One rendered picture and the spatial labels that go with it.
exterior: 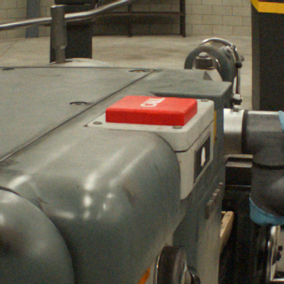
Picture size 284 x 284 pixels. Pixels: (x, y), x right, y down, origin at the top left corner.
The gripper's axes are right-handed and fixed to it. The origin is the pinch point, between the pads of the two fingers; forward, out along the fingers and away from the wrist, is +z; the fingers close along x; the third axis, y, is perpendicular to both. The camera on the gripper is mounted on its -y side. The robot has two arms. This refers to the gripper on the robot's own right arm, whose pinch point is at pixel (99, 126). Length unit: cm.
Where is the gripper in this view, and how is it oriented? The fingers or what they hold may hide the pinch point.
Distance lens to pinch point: 139.0
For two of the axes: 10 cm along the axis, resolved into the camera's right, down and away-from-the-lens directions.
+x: 0.0, -9.8, -2.2
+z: -9.7, -0.5, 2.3
